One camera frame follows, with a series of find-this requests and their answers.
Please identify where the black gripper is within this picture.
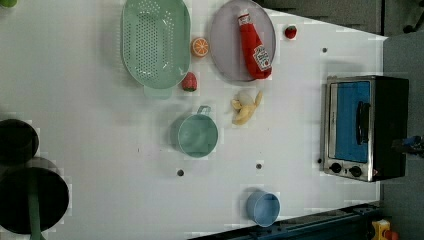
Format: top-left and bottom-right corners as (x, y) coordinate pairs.
(392, 136), (424, 157)

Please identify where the silver black toaster oven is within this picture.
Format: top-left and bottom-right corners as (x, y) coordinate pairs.
(323, 75), (409, 182)

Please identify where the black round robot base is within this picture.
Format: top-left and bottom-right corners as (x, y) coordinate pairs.
(0, 167), (70, 234)

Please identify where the yellow red emergency button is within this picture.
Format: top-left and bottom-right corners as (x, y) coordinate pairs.
(372, 219), (399, 240)

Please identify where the blue cup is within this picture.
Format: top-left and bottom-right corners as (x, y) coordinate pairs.
(246, 190), (281, 227)

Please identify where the small red strawberry toy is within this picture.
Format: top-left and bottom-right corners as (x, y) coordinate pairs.
(284, 25), (297, 39)

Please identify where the peeled banana toy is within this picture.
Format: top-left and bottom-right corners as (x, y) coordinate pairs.
(231, 91), (263, 126)

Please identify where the red ketchup bottle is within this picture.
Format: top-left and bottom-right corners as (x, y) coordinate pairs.
(238, 9), (272, 79)

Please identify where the grey round plate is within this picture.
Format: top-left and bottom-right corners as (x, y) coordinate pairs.
(209, 0), (276, 81)

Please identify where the green mug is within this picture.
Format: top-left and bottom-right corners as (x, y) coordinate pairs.
(170, 105), (219, 158)

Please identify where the orange slice toy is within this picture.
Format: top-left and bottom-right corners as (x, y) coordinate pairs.
(191, 37), (209, 58)

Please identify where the green perforated colander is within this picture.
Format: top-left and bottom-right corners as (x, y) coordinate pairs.
(121, 0), (191, 99)

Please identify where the green object at corner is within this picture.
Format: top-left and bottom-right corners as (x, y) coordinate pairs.
(0, 0), (18, 8)

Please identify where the black round post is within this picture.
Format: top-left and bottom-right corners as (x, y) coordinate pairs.
(0, 119), (39, 166)

